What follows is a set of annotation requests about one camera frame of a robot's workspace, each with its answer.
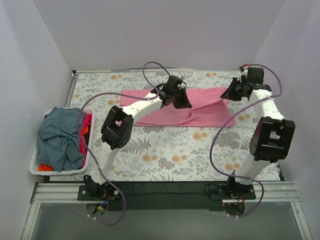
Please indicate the white laundry basket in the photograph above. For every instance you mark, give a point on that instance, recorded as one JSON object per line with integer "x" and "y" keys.
{"x": 34, "y": 164}

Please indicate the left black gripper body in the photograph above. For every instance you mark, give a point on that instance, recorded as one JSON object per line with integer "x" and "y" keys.
{"x": 180, "y": 97}

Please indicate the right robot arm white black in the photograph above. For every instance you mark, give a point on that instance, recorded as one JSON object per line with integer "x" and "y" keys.
{"x": 272, "y": 136}

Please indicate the magenta shirt in basket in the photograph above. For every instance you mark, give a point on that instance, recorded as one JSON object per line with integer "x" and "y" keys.
{"x": 85, "y": 133}

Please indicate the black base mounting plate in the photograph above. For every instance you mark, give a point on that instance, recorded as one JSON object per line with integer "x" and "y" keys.
{"x": 165, "y": 195}

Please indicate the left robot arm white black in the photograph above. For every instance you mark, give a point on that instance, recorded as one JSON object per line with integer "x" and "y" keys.
{"x": 117, "y": 127}

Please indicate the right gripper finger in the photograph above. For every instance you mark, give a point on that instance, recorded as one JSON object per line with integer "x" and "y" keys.
{"x": 231, "y": 95}
{"x": 234, "y": 86}

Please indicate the grey blue t shirt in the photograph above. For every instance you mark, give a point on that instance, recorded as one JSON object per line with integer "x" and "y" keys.
{"x": 58, "y": 143}

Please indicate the floral patterned table mat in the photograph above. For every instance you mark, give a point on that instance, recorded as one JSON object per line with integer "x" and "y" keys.
{"x": 164, "y": 153}

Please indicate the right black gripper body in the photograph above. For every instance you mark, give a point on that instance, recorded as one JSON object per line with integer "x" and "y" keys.
{"x": 233, "y": 88}

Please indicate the orange garment in basket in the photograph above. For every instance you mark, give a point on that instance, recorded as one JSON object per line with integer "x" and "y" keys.
{"x": 45, "y": 168}

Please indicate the pink t shirt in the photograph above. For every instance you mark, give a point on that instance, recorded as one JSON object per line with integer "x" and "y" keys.
{"x": 208, "y": 109}

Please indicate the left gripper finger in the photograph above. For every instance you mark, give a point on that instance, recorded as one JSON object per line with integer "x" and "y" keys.
{"x": 184, "y": 101}
{"x": 178, "y": 100}

